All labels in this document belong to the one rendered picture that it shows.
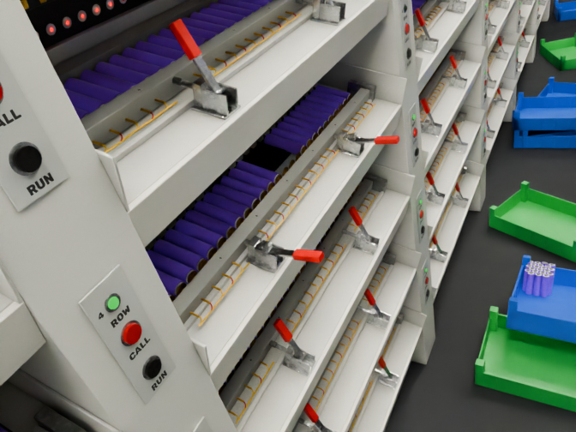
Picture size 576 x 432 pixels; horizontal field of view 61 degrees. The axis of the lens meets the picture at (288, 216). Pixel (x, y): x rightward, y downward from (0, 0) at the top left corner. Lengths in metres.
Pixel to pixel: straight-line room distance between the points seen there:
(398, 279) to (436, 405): 0.37
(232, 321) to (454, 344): 0.99
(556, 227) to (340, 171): 1.20
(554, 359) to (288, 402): 0.89
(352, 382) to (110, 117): 0.67
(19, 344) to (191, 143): 0.21
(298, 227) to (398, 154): 0.39
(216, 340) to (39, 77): 0.31
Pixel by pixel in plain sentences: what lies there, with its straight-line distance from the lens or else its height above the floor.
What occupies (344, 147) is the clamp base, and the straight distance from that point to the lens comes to 0.77.
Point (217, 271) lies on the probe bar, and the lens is 0.56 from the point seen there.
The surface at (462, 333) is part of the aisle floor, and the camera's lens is 1.48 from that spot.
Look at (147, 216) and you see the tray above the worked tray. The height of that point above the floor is 0.94.
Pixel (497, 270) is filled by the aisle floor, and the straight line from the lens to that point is 1.66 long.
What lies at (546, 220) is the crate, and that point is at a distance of 1.86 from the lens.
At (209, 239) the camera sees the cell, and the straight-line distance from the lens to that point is 0.60.
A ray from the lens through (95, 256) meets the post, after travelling 0.37.
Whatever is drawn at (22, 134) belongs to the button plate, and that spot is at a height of 1.04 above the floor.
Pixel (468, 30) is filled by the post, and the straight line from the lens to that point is 1.60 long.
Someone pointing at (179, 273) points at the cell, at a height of 0.79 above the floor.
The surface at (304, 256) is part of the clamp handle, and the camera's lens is 0.54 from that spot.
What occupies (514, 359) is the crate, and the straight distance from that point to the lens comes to 1.43.
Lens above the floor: 1.13
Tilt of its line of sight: 34 degrees down
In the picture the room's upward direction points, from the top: 15 degrees counter-clockwise
